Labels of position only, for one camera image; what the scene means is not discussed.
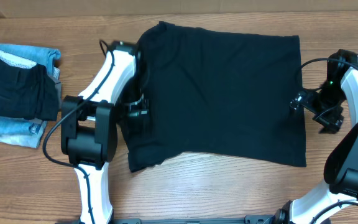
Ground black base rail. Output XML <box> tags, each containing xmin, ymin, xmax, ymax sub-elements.
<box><xmin>113</xmin><ymin>215</ymin><xmax>275</xmax><ymax>224</ymax></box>

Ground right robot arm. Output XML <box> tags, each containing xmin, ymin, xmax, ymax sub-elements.
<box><xmin>266</xmin><ymin>49</ymin><xmax>358</xmax><ymax>224</ymax></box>

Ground white mesh garment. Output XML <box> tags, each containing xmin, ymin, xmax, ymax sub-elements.
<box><xmin>0</xmin><ymin>50</ymin><xmax>37</xmax><ymax>69</ymax></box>

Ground black t-shirt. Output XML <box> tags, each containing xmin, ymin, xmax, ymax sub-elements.
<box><xmin>121</xmin><ymin>22</ymin><xmax>306</xmax><ymax>172</ymax></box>

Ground grey folded garment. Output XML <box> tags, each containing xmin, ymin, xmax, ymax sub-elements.
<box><xmin>52</xmin><ymin>77</ymin><xmax>62</xmax><ymax>109</ymax></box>

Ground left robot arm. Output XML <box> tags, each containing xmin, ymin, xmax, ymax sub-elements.
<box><xmin>61</xmin><ymin>41</ymin><xmax>150</xmax><ymax>223</ymax></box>

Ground folded blue jeans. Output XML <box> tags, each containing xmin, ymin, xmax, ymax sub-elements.
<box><xmin>0</xmin><ymin>116</ymin><xmax>48</xmax><ymax>148</ymax></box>

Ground folded black garment on stack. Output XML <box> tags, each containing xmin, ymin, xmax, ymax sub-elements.
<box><xmin>0</xmin><ymin>59</ymin><xmax>59</xmax><ymax>121</ymax></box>

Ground folded light blue garment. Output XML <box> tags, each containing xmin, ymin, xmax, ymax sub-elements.
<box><xmin>0</xmin><ymin>44</ymin><xmax>61</xmax><ymax>75</ymax></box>

